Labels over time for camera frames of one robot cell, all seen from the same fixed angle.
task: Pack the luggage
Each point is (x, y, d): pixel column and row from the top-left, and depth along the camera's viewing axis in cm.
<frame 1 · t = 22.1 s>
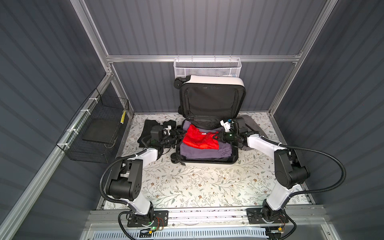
left hand: (186, 133, 87), fingers open
right hand: (215, 138, 90), fingers closed
black folded t-shirt: (148, 124, 114), point 2 cm above the table
white hard-shell suitcase: (208, 100, 91), point 29 cm above the table
purple folded jeans: (224, 151, 93), point 7 cm above the table
red folded garment: (196, 137, 98), point 9 cm above the table

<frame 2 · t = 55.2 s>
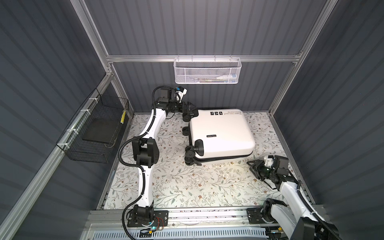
left hand: (190, 105, 93), fingers open
right hand: (250, 166, 85), fingers open
white hard-shell suitcase: (219, 135, 87), point 18 cm above the table
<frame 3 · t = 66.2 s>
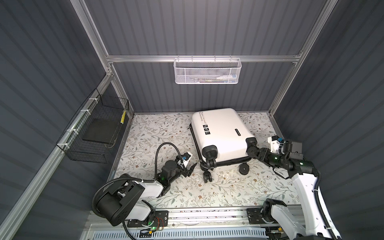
left hand: (191, 158, 86), fingers open
right hand: (257, 155, 76), fingers open
white hard-shell suitcase: (222, 138, 81), point 22 cm above the table
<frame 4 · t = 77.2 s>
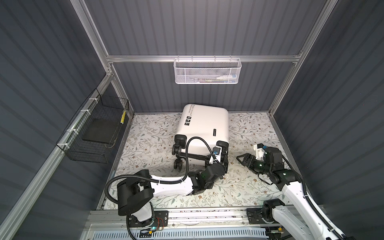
left hand: (222, 156, 77), fingers open
right hand: (242, 161, 79), fingers open
white hard-shell suitcase: (201, 129, 86), point 21 cm above the table
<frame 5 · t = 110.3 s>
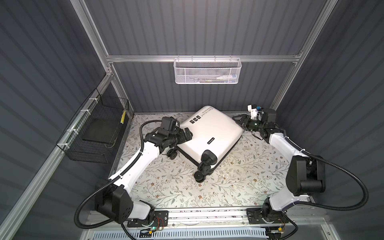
left hand: (187, 136, 80), fingers open
right hand: (235, 121, 85), fingers open
white hard-shell suitcase: (215, 135, 88), point 17 cm above the table
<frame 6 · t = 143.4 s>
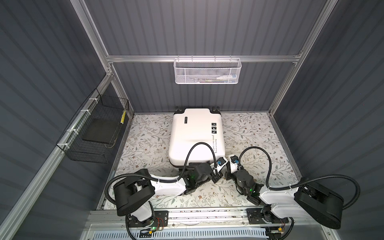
left hand: (224, 164, 78), fingers closed
right hand: (227, 162, 85), fingers closed
white hard-shell suitcase: (190, 126, 86), point 22 cm above the table
